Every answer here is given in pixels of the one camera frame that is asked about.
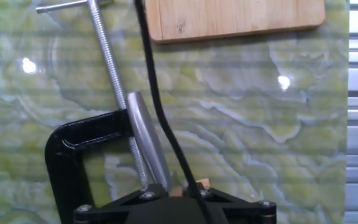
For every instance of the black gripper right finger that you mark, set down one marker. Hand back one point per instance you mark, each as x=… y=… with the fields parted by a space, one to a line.
x=247 y=211

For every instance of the green marble pattern mat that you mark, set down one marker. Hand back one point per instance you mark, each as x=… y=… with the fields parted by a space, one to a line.
x=244 y=124

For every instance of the bamboo cutting board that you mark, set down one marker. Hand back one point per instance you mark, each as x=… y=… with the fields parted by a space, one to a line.
x=235 y=18

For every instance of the black C-clamp steel screw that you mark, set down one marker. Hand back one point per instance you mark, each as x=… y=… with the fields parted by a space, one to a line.
x=64 y=161

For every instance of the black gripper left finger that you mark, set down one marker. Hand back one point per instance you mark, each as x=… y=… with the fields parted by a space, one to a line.
x=104 y=211

